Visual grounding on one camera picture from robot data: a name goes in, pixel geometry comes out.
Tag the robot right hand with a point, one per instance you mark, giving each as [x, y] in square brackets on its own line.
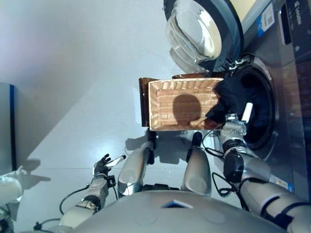
[245, 114]

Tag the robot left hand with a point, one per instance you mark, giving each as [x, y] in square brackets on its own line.
[102, 165]

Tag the black garment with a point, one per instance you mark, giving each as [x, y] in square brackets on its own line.
[230, 97]

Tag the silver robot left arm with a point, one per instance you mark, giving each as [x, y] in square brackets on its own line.
[82, 206]

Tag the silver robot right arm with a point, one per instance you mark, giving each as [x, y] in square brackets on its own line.
[255, 174]

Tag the dark grey washing machine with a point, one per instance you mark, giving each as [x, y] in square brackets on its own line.
[279, 85]

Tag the round glass washing machine door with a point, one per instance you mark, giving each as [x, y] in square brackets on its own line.
[194, 34]

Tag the rectangular wicker laundry basket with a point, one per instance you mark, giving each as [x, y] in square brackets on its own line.
[184, 89]

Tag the silver robot right leg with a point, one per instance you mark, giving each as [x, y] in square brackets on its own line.
[198, 167]

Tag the brown wooden stool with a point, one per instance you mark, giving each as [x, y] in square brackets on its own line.
[143, 102]

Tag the blue energy label sticker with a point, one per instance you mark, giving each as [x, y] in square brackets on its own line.
[283, 183]

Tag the grey robot torso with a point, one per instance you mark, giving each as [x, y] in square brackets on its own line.
[182, 213]

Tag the white round object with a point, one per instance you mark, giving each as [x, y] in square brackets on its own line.
[9, 189]

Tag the small blue white sticker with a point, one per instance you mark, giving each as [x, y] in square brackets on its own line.
[266, 19]

